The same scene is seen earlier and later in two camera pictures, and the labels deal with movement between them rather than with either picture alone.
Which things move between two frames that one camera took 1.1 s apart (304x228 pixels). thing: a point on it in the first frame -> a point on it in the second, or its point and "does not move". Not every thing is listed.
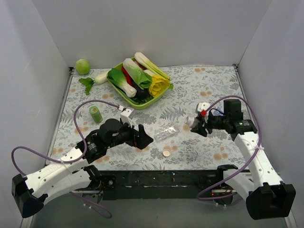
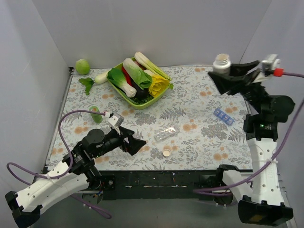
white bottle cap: x=166 y=152 does not move
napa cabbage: x=143 y=80 does not move
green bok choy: x=116 y=76 does not move
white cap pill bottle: x=192 y=121 -> x=222 y=64
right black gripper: x=205 y=127 -> x=248 y=79
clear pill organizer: x=163 y=134 does not move
